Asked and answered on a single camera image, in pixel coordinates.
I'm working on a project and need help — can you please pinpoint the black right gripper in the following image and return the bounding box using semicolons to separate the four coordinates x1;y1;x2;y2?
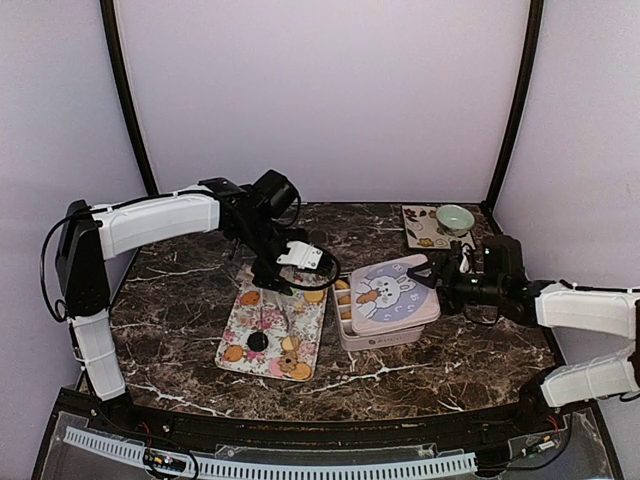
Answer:
408;255;505;315

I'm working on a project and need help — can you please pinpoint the metal tongs white handle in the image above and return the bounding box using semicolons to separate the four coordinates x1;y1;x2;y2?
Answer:
259;290;291;333

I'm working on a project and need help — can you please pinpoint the clear box lid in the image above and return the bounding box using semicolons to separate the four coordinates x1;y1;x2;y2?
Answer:
349;254;441;336

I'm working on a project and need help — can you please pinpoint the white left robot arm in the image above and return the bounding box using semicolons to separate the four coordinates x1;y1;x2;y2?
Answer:
39;170;311;436

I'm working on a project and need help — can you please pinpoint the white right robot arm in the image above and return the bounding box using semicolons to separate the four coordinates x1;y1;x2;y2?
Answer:
407;235;639;434

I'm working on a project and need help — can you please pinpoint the orange chip cookie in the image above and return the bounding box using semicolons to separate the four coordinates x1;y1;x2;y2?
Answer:
240;290;262;306

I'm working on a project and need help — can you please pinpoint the round biscuit tray top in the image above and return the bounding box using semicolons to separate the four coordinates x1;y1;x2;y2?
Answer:
303;290;325;304

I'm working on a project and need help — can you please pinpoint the floral square coaster plate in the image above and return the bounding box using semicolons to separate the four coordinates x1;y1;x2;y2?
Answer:
401;205;475;250

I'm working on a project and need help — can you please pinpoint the floral cookie tray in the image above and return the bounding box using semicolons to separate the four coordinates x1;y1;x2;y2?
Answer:
215;266;328;382

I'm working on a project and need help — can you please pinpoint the black chocolate sandwich cookie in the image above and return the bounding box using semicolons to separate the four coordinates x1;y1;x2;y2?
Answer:
247;331;269;352

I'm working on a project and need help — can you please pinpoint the green ceramic bowl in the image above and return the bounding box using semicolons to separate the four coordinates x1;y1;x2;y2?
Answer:
436;204;475;238

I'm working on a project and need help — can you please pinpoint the brown flower cookie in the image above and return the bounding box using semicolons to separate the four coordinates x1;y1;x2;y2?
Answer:
277;351;298;374

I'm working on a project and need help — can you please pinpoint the pink round cookie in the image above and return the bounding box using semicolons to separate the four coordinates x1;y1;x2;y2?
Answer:
269;359;283;378

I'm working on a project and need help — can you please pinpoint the compartment cookie box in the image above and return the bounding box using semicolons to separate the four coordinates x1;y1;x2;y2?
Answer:
332;274;425;352

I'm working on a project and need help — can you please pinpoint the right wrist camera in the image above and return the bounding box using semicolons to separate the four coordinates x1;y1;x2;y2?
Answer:
445;240;476;274

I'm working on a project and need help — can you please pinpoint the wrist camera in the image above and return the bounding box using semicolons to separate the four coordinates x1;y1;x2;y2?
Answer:
276;240;341;279
445;240;476;274

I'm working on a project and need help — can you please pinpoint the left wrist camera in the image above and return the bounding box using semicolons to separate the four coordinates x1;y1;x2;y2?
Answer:
276;240;341;279

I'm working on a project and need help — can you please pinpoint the white cable duct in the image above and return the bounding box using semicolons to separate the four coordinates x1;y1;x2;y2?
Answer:
62;427;478;479

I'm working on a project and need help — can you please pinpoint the right black frame post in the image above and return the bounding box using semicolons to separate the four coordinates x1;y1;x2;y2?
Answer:
482;0;544;216

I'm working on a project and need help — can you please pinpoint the black frame post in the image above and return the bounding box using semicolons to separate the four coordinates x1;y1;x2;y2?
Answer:
482;0;544;216
99;0;159;195

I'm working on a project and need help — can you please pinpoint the left black frame post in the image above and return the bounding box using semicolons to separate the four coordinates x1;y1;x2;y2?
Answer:
99;0;159;195

